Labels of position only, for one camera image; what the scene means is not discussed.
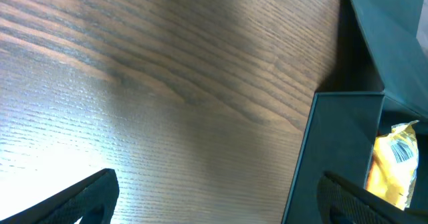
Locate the dark green gift box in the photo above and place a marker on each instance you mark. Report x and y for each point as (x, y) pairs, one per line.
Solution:
(379, 80)

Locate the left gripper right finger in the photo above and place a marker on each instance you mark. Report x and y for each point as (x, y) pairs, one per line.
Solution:
(340, 201)

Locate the yellow snack bag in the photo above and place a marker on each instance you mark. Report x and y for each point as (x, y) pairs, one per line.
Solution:
(393, 170)

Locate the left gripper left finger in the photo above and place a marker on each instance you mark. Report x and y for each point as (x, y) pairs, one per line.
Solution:
(92, 200)

